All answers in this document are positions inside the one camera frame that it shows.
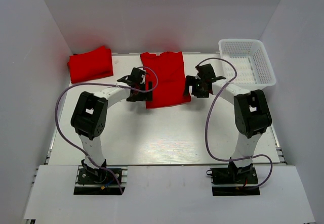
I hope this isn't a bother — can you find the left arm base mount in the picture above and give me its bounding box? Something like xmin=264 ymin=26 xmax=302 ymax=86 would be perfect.
xmin=73 ymin=166 xmax=122 ymax=196

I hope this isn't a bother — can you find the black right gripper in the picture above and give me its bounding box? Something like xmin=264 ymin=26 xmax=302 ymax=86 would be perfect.
xmin=183 ymin=75 xmax=210 ymax=98

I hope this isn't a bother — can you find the folded red t shirt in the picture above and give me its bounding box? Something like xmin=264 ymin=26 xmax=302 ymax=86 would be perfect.
xmin=67 ymin=46 xmax=113 ymax=84

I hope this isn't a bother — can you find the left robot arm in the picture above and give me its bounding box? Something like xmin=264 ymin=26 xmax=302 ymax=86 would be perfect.
xmin=71 ymin=66 xmax=158 ymax=183

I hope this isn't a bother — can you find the white plastic basket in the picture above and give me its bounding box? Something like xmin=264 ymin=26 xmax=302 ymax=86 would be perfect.
xmin=218 ymin=38 xmax=276 ymax=90

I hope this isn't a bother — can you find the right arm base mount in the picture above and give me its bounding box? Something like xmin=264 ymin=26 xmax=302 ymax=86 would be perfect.
xmin=206 ymin=167 xmax=260 ymax=197

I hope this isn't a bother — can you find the red t shirt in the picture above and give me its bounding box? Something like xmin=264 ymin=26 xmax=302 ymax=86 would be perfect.
xmin=140 ymin=52 xmax=191 ymax=109
xmin=67 ymin=46 xmax=113 ymax=84

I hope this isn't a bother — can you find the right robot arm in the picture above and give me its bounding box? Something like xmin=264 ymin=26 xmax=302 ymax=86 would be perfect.
xmin=184 ymin=60 xmax=272 ymax=183

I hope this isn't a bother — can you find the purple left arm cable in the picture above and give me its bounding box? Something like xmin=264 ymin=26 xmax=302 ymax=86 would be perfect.
xmin=55 ymin=66 xmax=159 ymax=194

